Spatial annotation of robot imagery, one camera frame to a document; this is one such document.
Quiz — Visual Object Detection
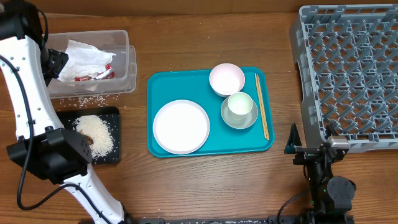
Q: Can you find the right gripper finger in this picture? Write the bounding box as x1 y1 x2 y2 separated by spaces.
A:
285 123 302 149
325 124 339 138

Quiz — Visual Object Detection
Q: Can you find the white napkin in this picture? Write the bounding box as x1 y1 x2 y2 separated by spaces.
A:
58 40 116 82

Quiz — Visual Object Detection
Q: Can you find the red snack wrapper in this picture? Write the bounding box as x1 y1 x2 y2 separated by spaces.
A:
75 64 115 82

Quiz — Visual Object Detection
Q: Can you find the grey green bowl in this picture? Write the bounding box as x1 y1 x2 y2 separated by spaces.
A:
221 98 258 129

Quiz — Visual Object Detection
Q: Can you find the small white cup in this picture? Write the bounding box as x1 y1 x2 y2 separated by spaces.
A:
227 92 253 115

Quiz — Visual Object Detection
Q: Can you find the brown food scrap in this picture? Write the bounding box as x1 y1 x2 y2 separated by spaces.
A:
83 134 93 145

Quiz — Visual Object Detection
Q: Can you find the white rice pile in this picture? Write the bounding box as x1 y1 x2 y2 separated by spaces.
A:
73 115 114 159

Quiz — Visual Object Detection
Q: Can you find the white round plate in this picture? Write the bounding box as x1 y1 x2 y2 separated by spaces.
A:
152 100 210 155

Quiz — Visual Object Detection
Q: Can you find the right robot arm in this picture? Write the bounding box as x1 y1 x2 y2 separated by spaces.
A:
277 124 356 224

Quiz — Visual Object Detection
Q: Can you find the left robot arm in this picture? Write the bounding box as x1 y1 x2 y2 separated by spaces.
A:
1 0 133 223

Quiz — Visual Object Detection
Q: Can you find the grey dishwasher rack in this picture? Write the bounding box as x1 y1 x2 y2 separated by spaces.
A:
290 4 397 153

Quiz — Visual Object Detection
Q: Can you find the spilled rice on table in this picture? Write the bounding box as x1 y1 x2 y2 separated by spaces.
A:
58 95 119 109

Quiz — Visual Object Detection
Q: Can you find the clear plastic bin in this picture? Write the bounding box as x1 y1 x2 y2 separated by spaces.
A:
47 30 137 98

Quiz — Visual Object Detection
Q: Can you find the black plastic tray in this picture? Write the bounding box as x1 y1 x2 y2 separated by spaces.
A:
57 106 121 164

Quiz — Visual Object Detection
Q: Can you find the white pink bowl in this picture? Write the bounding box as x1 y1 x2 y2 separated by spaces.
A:
209 63 246 97

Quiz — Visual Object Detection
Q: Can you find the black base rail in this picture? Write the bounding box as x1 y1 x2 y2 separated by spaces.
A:
124 215 355 224

